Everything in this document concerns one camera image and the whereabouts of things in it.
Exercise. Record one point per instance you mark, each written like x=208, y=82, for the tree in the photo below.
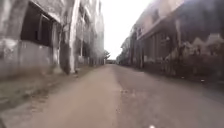
x=106, y=54

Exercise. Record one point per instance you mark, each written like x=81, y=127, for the brown dirt road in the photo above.
x=110, y=100

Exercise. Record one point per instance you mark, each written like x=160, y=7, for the dark weathered long building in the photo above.
x=180, y=40

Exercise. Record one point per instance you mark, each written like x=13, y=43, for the weathered grey concrete building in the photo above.
x=43, y=36

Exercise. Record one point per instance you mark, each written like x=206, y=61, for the weedy dirt verge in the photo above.
x=30, y=85

